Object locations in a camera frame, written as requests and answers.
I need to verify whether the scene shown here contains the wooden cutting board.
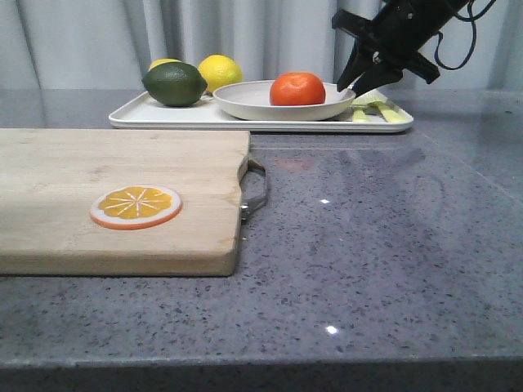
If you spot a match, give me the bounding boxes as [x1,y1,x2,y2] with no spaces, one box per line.
[1,128,250,276]

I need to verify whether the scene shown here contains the white rectangular tray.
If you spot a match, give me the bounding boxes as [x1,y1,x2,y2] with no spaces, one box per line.
[109,92,413,134]

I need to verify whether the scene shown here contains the orange slice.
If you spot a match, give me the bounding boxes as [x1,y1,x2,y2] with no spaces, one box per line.
[90,185,182,230]

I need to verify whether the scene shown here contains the grey curtain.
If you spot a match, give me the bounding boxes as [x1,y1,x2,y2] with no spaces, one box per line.
[0,0,523,91]

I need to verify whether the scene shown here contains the metal cutting board handle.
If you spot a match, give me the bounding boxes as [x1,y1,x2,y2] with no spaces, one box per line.
[239,158,269,223]

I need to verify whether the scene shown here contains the rear yellow lemon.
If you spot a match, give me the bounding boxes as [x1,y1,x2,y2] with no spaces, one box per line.
[149,58,180,70]

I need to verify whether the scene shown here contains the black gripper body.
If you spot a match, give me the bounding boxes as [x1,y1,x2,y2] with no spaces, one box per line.
[332,1,467,84]

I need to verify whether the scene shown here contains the white round plate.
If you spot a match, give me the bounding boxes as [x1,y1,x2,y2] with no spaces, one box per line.
[213,80,355,122]

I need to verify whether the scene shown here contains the blue cable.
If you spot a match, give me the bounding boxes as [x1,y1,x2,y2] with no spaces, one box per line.
[433,0,498,71]

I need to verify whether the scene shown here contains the orange fruit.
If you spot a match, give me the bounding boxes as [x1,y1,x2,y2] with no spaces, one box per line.
[270,72,326,106]

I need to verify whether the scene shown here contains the yellow lemon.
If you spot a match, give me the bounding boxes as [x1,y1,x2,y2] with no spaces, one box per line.
[149,58,180,70]
[198,54,244,94]

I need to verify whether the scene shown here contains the yellow-green plastic knife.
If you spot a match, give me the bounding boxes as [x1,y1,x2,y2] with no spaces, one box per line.
[374,91,405,123]

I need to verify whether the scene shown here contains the yellow-green plastic fork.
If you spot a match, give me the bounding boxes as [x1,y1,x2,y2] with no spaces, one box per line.
[351,90,382,123]

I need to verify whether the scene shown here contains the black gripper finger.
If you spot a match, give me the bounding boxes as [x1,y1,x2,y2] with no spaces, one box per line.
[352,67,403,95]
[337,40,370,91]

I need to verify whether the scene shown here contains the green lime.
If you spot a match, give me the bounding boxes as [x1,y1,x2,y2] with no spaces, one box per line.
[142,62,208,107]

